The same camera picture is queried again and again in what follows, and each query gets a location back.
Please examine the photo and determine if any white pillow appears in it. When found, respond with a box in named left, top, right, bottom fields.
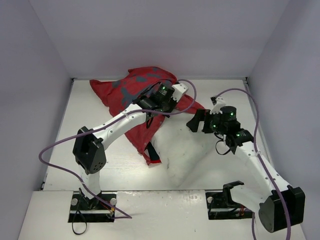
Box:
left=150, top=113, right=218, bottom=187

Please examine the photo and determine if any red printed pillowcase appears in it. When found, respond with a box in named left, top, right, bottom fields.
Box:
left=89, top=65, right=206, bottom=167

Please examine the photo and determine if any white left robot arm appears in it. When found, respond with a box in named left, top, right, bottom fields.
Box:
left=72, top=83, right=188, bottom=200

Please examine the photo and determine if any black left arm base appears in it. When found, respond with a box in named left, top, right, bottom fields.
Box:
left=68, top=191, right=116, bottom=223

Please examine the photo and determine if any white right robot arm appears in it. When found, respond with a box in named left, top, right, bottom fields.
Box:
left=186, top=106, right=306, bottom=233

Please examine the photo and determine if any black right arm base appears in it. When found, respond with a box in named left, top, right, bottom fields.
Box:
left=205, top=180, right=253, bottom=220

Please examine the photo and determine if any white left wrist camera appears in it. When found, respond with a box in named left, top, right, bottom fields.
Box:
left=172, top=82, right=189, bottom=103

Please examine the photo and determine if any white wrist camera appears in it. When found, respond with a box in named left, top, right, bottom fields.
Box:
left=172, top=82, right=189, bottom=103
left=210, top=96, right=226, bottom=115

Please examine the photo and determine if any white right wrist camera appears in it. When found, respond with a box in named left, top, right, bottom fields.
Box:
left=210, top=96, right=226, bottom=115

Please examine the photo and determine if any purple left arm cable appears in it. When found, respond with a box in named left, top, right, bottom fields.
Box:
left=38, top=78, right=198, bottom=220

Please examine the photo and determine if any black cable loop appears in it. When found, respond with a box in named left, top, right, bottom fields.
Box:
left=71, top=209, right=89, bottom=236

